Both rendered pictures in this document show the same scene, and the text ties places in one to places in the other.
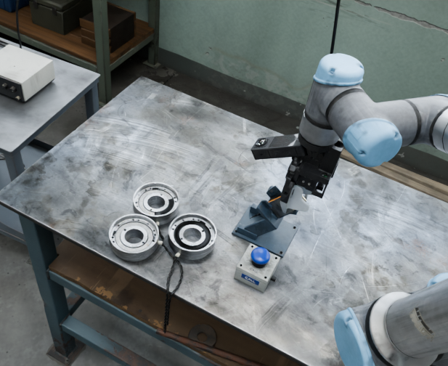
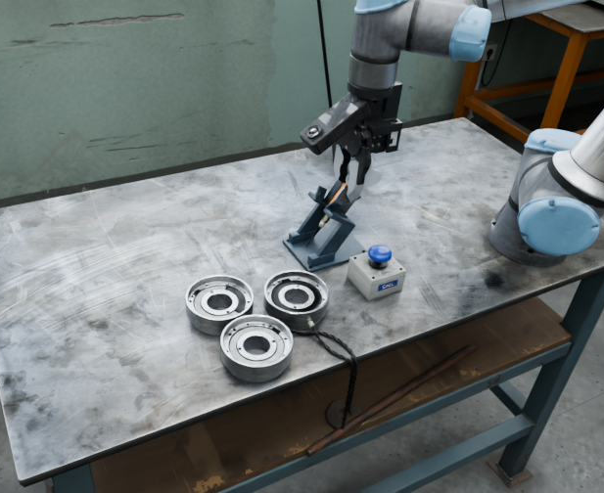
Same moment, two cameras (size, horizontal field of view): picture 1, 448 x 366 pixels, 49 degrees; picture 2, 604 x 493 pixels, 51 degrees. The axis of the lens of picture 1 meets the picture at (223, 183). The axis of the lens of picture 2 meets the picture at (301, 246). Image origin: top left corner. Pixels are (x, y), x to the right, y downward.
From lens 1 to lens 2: 0.70 m
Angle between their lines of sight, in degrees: 39
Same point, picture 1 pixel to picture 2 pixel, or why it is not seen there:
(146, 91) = not seen: outside the picture
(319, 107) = (389, 38)
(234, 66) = not seen: outside the picture
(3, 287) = not seen: outside the picture
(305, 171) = (378, 128)
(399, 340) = not seen: outside the picture
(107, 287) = (204, 477)
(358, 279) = (428, 224)
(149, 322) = (288, 456)
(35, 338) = not seen: outside the picture
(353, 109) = (441, 12)
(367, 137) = (481, 24)
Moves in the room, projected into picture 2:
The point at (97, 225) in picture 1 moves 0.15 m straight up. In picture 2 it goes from (194, 380) to (191, 301)
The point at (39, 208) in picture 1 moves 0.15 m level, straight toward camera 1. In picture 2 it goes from (102, 429) to (212, 454)
